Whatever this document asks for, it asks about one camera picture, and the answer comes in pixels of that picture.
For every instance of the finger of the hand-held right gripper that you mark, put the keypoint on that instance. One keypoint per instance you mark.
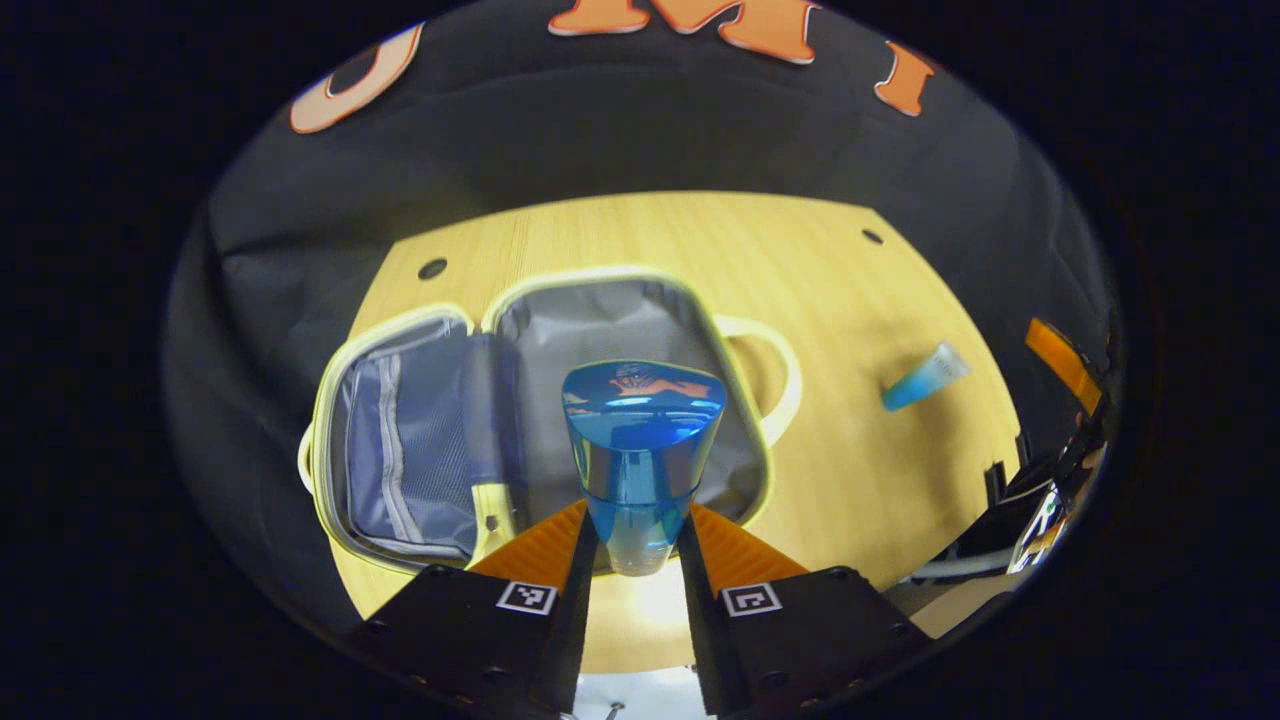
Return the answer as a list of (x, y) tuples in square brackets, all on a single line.
[(1062, 362)]

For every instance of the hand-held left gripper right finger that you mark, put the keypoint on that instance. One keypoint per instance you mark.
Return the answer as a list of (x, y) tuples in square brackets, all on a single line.
[(700, 640)]

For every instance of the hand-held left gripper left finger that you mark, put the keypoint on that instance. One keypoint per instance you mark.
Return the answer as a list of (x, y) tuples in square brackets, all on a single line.
[(570, 640)]

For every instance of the blue white squeeze tube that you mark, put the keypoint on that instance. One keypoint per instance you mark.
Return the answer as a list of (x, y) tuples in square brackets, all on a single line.
[(920, 380)]

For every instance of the blue skin care bottle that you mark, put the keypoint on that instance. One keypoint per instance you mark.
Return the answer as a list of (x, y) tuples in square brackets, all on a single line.
[(640, 450)]

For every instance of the pale yellow small suitcase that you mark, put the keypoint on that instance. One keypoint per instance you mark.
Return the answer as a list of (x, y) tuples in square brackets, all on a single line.
[(590, 330)]

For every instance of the white cloth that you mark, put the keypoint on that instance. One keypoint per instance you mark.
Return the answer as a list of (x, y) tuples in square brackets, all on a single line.
[(640, 695)]

